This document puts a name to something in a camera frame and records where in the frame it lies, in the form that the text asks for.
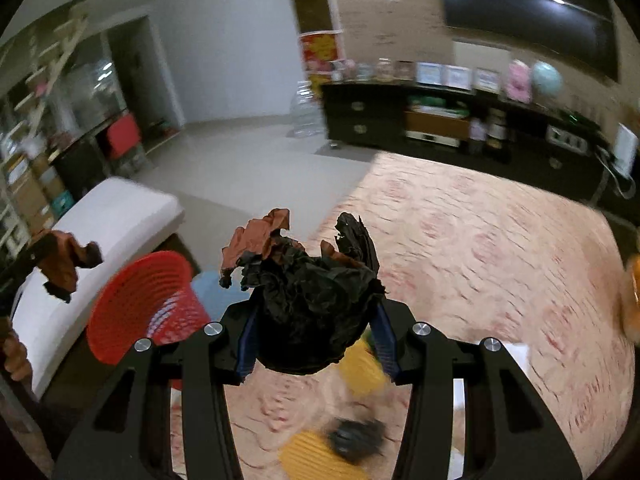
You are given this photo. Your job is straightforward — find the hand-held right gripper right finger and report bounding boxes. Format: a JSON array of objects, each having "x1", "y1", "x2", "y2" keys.
[{"x1": 372, "y1": 300, "x2": 583, "y2": 480}]

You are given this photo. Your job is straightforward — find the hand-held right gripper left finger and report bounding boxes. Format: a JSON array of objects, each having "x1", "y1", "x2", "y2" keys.
[{"x1": 52, "y1": 305, "x2": 261, "y2": 480}]

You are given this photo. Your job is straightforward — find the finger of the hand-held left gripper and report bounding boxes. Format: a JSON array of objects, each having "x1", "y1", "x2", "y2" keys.
[{"x1": 0, "y1": 234, "x2": 58, "y2": 291}]

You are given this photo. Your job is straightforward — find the black and orange paper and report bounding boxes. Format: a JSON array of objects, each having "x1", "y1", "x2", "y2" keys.
[{"x1": 220, "y1": 208, "x2": 388, "y2": 375}]

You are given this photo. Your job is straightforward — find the black wrapper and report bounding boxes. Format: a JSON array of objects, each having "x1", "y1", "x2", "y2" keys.
[{"x1": 325, "y1": 417, "x2": 387, "y2": 463}]

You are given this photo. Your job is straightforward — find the red plastic mesh basket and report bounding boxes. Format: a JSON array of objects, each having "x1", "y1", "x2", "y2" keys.
[{"x1": 86, "y1": 251, "x2": 213, "y2": 392}]

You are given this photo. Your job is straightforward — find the yellow ribbed sponge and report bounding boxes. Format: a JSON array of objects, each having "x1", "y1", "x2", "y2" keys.
[{"x1": 277, "y1": 430, "x2": 371, "y2": 480}]

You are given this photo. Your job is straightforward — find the person's left hand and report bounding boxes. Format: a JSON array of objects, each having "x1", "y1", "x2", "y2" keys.
[{"x1": 2, "y1": 332, "x2": 33, "y2": 383}]

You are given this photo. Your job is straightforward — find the yellow green crumpled scrap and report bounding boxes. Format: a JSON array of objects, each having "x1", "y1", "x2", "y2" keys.
[{"x1": 339, "y1": 335, "x2": 394, "y2": 396}]

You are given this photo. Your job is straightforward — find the stack of cardboard boxes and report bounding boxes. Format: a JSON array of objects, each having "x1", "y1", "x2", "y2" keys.
[{"x1": 0, "y1": 125, "x2": 76, "y2": 246}]

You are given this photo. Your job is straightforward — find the light blue object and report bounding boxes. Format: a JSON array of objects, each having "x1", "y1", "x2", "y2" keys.
[{"x1": 192, "y1": 271, "x2": 251, "y2": 322}]

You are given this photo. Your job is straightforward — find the black chair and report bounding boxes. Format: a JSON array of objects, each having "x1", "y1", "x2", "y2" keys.
[{"x1": 50, "y1": 135, "x2": 111, "y2": 201}]

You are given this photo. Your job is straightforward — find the red chair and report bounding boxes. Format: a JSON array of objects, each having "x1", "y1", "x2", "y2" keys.
[{"x1": 107, "y1": 112, "x2": 143, "y2": 161}]

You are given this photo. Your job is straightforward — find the brown wooden box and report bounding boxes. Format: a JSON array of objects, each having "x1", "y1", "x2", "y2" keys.
[{"x1": 405, "y1": 107, "x2": 471, "y2": 148}]

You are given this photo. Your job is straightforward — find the dark television cabinet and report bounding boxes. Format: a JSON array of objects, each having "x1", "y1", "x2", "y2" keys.
[{"x1": 320, "y1": 80, "x2": 640, "y2": 211}]

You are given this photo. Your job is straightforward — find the stacked round tins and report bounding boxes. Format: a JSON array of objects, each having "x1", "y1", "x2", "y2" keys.
[{"x1": 470, "y1": 110, "x2": 508, "y2": 161}]

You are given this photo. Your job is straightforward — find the green flat package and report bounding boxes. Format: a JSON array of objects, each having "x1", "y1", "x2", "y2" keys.
[{"x1": 410, "y1": 95, "x2": 468, "y2": 116}]

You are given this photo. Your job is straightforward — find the large clear water bottle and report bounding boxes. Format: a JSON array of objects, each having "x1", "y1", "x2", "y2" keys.
[{"x1": 289, "y1": 80, "x2": 327, "y2": 138}]

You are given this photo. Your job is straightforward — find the orange round object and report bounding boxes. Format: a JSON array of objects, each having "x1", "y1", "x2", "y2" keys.
[{"x1": 620, "y1": 255, "x2": 640, "y2": 346}]

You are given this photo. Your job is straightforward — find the white socket strip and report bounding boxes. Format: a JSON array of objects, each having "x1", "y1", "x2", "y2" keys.
[{"x1": 547, "y1": 125, "x2": 588, "y2": 153}]

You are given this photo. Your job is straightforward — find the pink plush toy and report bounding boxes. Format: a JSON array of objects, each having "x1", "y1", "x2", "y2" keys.
[{"x1": 505, "y1": 59, "x2": 533, "y2": 101}]

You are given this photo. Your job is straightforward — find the white upright device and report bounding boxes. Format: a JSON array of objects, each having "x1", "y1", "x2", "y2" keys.
[{"x1": 612, "y1": 122, "x2": 640, "y2": 176}]

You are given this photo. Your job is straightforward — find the pale blue globe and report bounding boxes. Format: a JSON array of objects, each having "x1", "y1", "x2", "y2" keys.
[{"x1": 531, "y1": 60, "x2": 565, "y2": 98}]

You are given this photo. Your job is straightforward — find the white zigzag wall shelf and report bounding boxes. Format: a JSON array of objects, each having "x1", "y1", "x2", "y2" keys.
[{"x1": 10, "y1": 5, "x2": 91, "y2": 126}]

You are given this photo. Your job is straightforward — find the blue picture frame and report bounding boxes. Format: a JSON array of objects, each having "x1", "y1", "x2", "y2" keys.
[{"x1": 417, "y1": 62, "x2": 447, "y2": 86}]

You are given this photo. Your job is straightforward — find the white picture frame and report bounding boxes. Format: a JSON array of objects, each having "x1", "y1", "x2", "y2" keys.
[{"x1": 446, "y1": 65, "x2": 473, "y2": 90}]

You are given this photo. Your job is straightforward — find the white cable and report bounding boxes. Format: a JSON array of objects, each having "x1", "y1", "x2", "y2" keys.
[{"x1": 595, "y1": 157, "x2": 633, "y2": 203}]

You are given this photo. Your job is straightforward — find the small pastel picture frame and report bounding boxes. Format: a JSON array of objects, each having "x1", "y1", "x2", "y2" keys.
[{"x1": 474, "y1": 67, "x2": 501, "y2": 93}]

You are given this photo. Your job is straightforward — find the red festive wall poster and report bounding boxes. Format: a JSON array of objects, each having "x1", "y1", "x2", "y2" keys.
[{"x1": 298, "y1": 31, "x2": 345, "y2": 86}]

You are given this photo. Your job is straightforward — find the wall mounted black television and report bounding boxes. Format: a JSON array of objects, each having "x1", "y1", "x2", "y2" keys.
[{"x1": 436, "y1": 0, "x2": 621, "y2": 82}]

